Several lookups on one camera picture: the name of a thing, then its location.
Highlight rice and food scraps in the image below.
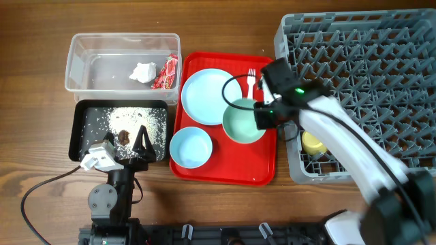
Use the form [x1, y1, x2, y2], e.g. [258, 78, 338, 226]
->
[78, 107, 168, 161]

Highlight mint green bowl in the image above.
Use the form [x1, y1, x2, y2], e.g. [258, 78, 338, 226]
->
[222, 98, 266, 144]

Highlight white plastic fork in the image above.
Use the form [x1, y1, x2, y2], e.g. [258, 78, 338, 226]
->
[247, 69, 256, 99]

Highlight light blue bowl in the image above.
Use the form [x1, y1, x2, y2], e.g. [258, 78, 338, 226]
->
[170, 127, 213, 169]

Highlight yellow plastic cup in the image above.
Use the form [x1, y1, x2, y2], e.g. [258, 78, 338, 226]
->
[302, 131, 328, 155]

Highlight light blue plate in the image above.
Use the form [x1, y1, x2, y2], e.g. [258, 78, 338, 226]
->
[181, 68, 232, 126]

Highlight white napkin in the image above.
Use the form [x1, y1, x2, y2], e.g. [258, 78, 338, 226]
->
[129, 62, 156, 84]

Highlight red ketchup packet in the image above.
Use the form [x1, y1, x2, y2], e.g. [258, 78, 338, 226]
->
[151, 54, 178, 90]

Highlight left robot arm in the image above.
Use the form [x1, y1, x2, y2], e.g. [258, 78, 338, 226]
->
[78, 125, 157, 245]

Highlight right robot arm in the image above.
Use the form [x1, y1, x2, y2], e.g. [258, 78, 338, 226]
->
[254, 58, 435, 244]

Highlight grey dishwasher rack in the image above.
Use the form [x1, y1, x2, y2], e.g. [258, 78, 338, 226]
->
[274, 9, 435, 174]

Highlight black plastic tray bin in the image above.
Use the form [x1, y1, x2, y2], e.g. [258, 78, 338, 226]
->
[69, 100, 169, 161]

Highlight red serving tray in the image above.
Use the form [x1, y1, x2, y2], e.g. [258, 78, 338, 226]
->
[170, 51, 277, 186]

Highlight clear plastic bin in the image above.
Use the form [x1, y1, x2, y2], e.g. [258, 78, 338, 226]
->
[65, 33, 182, 105]

